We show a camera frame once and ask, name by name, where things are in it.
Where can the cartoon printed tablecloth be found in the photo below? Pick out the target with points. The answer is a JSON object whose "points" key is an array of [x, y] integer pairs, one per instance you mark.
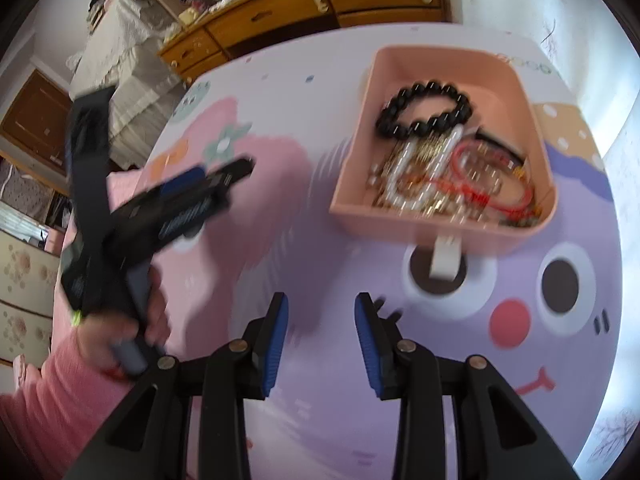
{"points": [[543, 305]]}

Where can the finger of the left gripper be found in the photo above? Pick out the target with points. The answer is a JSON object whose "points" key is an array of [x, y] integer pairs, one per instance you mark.
{"points": [[187, 184], [186, 215]]}

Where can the pink sleeve forearm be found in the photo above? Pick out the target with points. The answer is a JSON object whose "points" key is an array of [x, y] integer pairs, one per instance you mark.
{"points": [[48, 421]]}

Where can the person's left hand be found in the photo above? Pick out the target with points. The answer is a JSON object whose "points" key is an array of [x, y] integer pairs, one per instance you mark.
{"points": [[98, 334]]}

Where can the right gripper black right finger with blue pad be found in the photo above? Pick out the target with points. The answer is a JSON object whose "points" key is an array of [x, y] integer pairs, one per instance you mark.
{"points": [[401, 369]]}

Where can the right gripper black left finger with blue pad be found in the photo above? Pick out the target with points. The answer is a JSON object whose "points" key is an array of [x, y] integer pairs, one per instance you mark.
{"points": [[244, 369]]}

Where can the pink plastic tray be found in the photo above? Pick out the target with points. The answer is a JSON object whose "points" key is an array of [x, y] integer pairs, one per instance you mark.
{"points": [[427, 93]]}

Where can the bed with lace cover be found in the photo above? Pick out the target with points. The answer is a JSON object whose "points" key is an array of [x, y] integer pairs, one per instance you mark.
{"points": [[122, 52]]}

